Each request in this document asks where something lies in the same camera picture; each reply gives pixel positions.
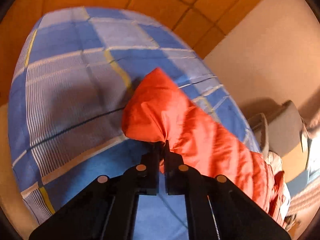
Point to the blue plaid bed sheet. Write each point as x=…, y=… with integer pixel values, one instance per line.
x=76, y=73

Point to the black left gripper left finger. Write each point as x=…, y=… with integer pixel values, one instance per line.
x=107, y=207

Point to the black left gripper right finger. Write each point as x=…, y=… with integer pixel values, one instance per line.
x=216, y=208

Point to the beige quilted blanket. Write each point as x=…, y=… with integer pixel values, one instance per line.
x=277, y=165

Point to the orange quilted puffer jacket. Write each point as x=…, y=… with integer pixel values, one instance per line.
x=160, y=111

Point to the grey yellow blue headboard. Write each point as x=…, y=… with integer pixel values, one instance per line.
x=298, y=150

